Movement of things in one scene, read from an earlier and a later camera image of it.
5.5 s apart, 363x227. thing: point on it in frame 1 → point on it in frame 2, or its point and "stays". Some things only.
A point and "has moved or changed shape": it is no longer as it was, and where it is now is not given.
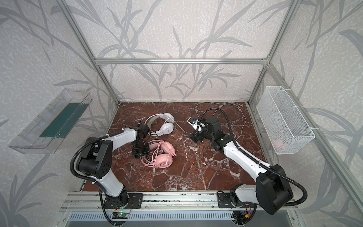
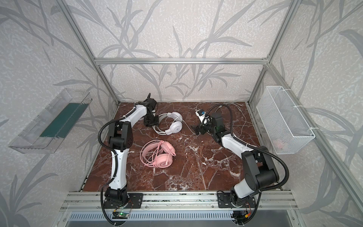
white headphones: [167, 128] has moved or changed shape
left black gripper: [140, 151] → [151, 119]
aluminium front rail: [93, 201] stays
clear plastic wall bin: [45, 132] stays
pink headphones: [161, 152] stays
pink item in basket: [278, 144] stays
